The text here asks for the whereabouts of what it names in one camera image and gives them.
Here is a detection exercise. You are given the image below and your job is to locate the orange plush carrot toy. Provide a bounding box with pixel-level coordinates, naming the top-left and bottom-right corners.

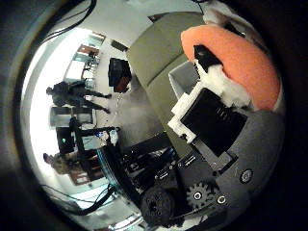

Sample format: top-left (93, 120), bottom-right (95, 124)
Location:
top-left (180, 24), bottom-right (282, 112)

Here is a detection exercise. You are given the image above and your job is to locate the grey plastic container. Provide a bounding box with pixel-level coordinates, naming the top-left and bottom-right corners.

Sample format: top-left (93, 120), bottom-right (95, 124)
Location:
top-left (167, 61), bottom-right (202, 101)

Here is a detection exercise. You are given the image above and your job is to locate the black metal equipment rack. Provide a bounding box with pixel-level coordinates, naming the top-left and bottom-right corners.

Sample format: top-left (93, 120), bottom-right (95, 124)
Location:
top-left (95, 127), bottom-right (181, 206)

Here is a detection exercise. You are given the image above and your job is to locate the black chair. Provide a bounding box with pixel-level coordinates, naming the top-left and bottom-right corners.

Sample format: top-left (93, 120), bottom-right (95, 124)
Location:
top-left (107, 57), bottom-right (133, 94)

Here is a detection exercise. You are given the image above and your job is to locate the standing person in dark clothes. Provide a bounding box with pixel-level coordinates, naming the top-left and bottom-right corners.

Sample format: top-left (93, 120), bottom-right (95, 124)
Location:
top-left (45, 80), bottom-right (114, 115)

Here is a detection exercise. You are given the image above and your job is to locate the black computer monitor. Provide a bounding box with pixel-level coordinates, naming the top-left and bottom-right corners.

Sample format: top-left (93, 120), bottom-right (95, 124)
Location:
top-left (56, 126), bottom-right (77, 156)

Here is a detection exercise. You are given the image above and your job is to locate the black floor cable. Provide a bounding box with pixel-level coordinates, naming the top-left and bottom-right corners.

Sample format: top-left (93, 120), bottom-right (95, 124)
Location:
top-left (40, 183), bottom-right (117, 217)

